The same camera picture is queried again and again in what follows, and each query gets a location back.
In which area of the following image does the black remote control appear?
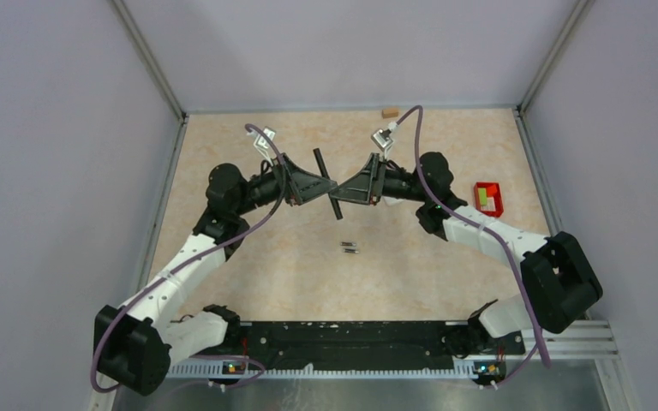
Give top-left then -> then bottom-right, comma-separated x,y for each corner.
312,148 -> 344,221

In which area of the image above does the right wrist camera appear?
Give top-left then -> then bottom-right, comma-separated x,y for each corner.
371,128 -> 395,161

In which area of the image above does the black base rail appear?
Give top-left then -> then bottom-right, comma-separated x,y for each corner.
201,321 -> 526,372

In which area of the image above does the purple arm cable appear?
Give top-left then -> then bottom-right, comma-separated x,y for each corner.
90,123 -> 290,394
391,105 -> 552,370

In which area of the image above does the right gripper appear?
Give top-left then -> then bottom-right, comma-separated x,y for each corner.
330,154 -> 429,206

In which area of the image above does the small wooden block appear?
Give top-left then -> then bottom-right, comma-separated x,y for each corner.
380,107 -> 399,119

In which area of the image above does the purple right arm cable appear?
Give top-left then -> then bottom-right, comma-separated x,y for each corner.
391,105 -> 552,370

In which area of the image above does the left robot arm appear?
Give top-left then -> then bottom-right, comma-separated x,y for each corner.
90,149 -> 337,396

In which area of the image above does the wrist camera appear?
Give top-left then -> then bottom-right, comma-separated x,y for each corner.
371,128 -> 395,161
248,128 -> 276,164

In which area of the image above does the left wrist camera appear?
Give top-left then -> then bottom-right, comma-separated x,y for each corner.
248,128 -> 276,164

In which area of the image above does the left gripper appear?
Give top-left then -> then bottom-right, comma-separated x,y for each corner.
234,152 -> 338,216

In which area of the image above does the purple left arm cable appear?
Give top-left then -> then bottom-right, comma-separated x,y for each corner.
90,123 -> 290,394

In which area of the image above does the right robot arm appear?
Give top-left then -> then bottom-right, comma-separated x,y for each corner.
329,152 -> 603,353

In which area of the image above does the red plastic bin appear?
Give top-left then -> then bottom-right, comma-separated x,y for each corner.
473,182 -> 505,218

